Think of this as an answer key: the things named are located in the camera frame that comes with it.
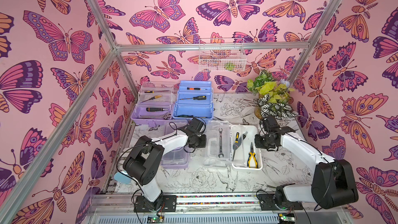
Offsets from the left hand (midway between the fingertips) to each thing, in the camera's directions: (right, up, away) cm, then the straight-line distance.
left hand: (207, 143), depth 91 cm
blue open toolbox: (-13, +20, +18) cm, 30 cm away
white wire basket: (+9, +53, +4) cm, 54 cm away
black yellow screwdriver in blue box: (-4, +28, +15) cm, 32 cm away
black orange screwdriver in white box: (+16, -1, -4) cm, 17 cm away
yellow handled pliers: (+25, -5, -4) cm, 26 cm away
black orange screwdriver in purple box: (-36, +20, +18) cm, 45 cm away
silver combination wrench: (+7, +8, -4) cm, 12 cm away
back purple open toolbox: (-36, +24, +18) cm, 47 cm away
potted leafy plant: (+37, +27, -6) cm, 46 cm away
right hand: (+29, +1, -4) cm, 29 cm away
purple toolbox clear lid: (-15, -5, -13) cm, 21 cm away
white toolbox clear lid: (+6, -1, -12) cm, 13 cm away
